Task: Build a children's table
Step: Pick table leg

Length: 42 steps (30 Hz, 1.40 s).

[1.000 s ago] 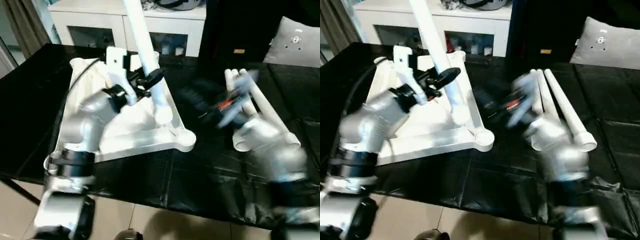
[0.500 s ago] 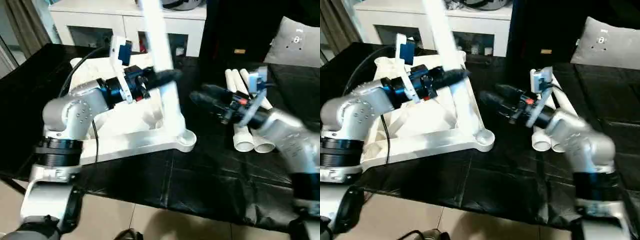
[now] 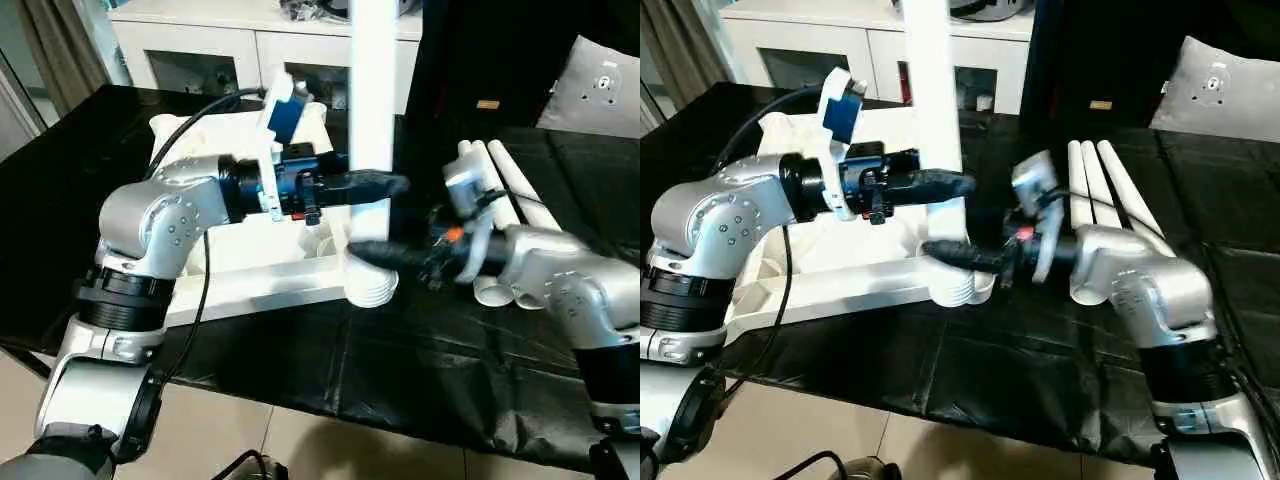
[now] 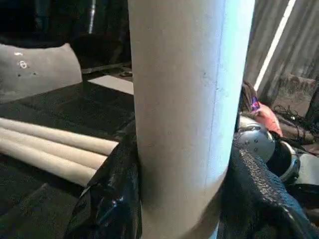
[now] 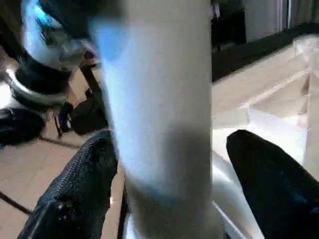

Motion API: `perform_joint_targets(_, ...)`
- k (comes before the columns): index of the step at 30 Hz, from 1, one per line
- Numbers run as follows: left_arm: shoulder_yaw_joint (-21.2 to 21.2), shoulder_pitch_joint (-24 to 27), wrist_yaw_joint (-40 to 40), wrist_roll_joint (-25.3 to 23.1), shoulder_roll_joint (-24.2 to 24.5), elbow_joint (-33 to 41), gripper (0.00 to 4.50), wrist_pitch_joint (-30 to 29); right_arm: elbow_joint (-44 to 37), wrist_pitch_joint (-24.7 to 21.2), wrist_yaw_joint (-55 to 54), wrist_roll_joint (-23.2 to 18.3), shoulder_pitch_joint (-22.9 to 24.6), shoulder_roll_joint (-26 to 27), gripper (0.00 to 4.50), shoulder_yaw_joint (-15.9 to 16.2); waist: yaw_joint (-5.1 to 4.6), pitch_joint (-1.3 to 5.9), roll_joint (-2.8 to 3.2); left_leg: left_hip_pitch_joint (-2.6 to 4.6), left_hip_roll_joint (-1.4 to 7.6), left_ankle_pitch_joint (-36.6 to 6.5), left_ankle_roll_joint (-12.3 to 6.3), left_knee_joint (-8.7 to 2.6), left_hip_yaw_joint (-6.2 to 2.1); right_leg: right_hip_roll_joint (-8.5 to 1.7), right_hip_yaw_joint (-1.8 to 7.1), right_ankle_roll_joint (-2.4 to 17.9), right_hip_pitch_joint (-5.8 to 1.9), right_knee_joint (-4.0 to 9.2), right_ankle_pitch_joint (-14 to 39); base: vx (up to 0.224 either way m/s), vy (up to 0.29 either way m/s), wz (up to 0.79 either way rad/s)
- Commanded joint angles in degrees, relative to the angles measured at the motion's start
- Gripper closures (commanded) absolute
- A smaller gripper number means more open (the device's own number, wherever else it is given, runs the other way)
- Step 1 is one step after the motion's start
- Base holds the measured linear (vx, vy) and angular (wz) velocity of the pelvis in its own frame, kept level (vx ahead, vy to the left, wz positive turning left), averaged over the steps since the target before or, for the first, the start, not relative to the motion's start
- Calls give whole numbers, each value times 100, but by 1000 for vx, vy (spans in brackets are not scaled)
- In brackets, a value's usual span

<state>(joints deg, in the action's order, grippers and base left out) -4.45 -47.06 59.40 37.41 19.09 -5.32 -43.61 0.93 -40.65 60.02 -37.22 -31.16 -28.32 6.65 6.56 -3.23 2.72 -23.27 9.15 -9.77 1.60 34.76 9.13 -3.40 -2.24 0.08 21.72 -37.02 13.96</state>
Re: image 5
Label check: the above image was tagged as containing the white plastic table leg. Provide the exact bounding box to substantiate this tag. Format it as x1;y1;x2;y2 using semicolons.
91;0;226;239

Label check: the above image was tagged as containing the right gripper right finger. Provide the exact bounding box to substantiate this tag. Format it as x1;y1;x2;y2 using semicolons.
225;129;319;239

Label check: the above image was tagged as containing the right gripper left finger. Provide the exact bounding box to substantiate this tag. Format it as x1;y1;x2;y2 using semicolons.
17;129;119;239

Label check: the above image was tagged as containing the white plastic table top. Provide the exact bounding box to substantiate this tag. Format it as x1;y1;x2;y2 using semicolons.
119;33;319;239

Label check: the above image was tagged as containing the black bag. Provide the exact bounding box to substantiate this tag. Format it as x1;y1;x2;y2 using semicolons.
58;98;109;136

